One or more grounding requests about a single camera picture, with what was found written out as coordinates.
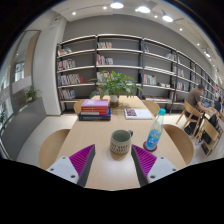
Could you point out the wooden chair near left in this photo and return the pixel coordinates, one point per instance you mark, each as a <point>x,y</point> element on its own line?
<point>51,147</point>

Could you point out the grey-green ceramic mug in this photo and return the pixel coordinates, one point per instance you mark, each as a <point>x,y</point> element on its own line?
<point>120,141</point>

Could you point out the small plant by window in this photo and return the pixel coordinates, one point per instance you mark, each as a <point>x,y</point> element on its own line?
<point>31,95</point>

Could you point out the wooden chair with black bag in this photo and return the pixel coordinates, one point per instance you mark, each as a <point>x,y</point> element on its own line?
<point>210,136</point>

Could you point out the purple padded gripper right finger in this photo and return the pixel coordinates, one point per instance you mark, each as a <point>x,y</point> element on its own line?
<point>150,168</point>

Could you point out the open white magazine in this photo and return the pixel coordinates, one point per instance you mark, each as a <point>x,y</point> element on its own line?
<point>137,114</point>

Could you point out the wooden chair under man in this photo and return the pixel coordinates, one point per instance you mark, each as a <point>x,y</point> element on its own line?
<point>192,115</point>

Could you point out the large grey bookshelf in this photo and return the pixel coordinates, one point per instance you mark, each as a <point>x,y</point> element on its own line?
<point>162,73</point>

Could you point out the seated man brown shirt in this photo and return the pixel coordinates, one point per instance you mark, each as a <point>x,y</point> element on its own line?
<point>194,99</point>

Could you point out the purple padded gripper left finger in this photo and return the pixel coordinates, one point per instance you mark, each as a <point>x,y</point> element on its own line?
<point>75,168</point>

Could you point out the wooden chair near right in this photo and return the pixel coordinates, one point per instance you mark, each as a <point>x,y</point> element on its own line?
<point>182,142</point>

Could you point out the dark blue bottom book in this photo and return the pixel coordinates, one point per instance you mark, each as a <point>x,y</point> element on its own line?
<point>106,117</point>

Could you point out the pink top book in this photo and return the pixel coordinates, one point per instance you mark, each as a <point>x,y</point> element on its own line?
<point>95,103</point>

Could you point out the clear water bottle blue label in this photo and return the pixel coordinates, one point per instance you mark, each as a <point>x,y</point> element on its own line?
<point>156,130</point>

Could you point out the red middle book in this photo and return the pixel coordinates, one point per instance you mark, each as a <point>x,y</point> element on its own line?
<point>94,110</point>

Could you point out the red round coaster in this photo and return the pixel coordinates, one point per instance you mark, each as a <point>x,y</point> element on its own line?
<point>144,146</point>

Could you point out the wooden chair far left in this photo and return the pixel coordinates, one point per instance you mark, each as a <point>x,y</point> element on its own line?
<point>77,106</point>

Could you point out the green potted plant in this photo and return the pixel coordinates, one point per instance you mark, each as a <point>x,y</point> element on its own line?
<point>114,84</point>

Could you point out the wooden chair far right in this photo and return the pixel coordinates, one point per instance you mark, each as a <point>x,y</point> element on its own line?
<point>152,106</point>

